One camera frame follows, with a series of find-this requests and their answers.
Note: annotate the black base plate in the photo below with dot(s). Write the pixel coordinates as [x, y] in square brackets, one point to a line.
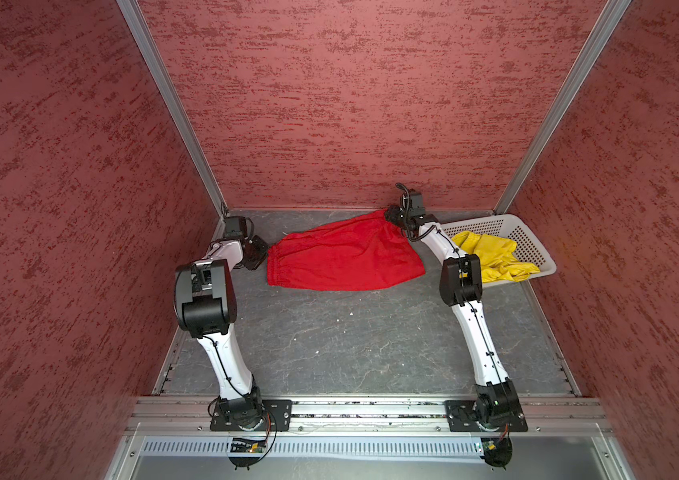
[246, 415]
[484, 416]

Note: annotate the yellow shorts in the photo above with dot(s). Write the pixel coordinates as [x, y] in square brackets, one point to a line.
[497, 256]

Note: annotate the white plastic laundry basket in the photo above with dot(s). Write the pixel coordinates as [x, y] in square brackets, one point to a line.
[529, 248]

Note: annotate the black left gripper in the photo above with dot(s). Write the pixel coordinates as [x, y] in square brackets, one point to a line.
[263, 253]

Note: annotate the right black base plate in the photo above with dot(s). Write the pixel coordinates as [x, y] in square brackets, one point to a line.
[484, 416]

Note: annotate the left small circuit board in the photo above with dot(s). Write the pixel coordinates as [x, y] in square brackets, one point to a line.
[248, 446]

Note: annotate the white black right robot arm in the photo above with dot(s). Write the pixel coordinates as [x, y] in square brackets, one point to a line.
[461, 290]

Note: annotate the red shorts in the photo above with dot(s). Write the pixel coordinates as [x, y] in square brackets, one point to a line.
[365, 253]

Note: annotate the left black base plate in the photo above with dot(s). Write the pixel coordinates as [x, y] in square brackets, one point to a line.
[246, 415]

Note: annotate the aluminium front rail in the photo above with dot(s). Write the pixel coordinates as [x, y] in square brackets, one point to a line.
[401, 415]

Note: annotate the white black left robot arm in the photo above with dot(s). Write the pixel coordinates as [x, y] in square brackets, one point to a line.
[206, 307]

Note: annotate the white slotted cable duct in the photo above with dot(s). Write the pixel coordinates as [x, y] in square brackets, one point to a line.
[374, 448]

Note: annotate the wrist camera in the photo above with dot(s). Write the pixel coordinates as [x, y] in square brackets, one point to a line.
[238, 228]
[412, 203]

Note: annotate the right corner aluminium post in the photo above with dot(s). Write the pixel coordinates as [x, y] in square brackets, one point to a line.
[603, 29]

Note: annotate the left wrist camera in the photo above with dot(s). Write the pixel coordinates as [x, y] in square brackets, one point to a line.
[238, 228]

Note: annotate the left corner aluminium post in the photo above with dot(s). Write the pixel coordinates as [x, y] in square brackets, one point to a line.
[141, 33]

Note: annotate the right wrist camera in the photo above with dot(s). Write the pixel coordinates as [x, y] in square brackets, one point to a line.
[412, 203]

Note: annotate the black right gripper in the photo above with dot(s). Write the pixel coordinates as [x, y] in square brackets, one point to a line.
[392, 215]

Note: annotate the corner aluminium post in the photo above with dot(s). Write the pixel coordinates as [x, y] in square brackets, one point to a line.
[141, 33]
[603, 29]

